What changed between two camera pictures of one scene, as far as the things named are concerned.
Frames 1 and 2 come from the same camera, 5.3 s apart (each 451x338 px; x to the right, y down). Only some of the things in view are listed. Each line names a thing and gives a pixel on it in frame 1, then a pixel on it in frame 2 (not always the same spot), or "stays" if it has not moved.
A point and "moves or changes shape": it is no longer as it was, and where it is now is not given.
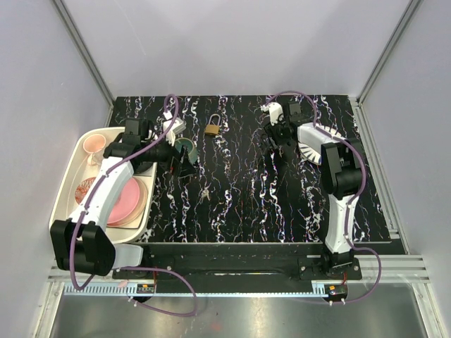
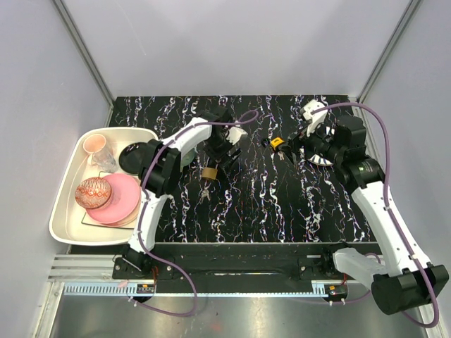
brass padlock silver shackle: (211, 129) moves or changes shape
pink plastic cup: (94, 143) stays
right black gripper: (270, 130) → (301, 139)
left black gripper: (177, 164) → (218, 155)
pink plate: (130, 205) stays
